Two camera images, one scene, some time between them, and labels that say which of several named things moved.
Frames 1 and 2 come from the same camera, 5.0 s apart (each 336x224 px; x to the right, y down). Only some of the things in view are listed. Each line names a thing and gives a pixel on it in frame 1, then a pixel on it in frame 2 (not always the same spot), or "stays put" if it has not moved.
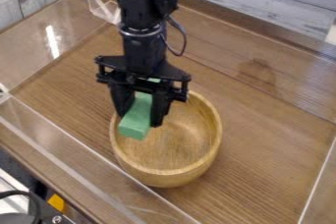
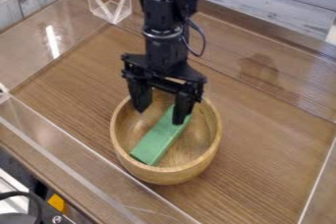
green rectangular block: (135, 123) -> (159, 138)
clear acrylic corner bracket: (107, 11) stays put
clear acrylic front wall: (101, 190) stays put
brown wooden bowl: (179, 152) stays put
